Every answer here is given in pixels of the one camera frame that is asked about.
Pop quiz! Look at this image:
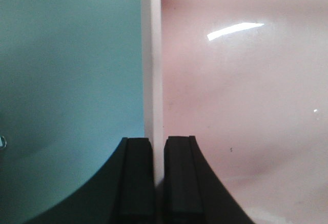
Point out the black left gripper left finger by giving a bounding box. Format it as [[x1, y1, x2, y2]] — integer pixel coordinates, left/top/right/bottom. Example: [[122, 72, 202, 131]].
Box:
[[28, 138, 155, 223]]

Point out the pink plastic bin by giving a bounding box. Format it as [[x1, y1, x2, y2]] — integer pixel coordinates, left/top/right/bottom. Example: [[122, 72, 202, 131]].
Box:
[[141, 0, 327, 223]]

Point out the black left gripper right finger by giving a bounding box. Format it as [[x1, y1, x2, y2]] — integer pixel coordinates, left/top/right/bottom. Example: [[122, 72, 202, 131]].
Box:
[[163, 136, 253, 223]]

